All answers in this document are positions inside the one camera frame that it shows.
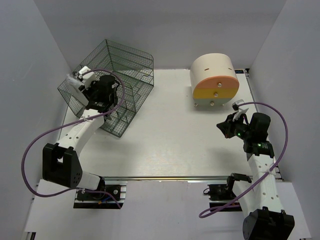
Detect cream round drawer box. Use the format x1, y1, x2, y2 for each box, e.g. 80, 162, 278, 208
189, 53, 239, 96

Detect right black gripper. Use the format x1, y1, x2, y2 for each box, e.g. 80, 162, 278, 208
217, 112, 253, 141

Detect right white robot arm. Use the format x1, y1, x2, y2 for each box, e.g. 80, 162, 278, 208
216, 112, 295, 240

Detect orange top drawer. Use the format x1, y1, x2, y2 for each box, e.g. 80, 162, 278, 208
190, 76, 240, 89

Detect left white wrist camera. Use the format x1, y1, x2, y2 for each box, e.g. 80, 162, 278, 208
77, 66, 98, 90

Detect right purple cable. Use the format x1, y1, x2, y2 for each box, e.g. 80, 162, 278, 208
198, 101, 289, 219

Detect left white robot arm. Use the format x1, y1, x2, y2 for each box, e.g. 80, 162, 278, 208
42, 75, 120, 200

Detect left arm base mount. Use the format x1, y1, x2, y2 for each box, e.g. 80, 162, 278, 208
73, 180, 127, 210

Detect grey bottom drawer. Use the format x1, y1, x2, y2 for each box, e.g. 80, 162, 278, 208
193, 98, 231, 109

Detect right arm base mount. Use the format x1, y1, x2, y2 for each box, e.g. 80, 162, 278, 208
203, 173, 252, 208

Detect grey setup guide booklet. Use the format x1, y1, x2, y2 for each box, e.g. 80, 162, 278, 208
65, 74, 89, 106

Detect green wire mesh organizer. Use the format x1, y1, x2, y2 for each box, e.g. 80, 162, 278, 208
57, 39, 154, 138

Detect yellow drawer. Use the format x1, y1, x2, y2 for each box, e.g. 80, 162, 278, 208
192, 87, 238, 99

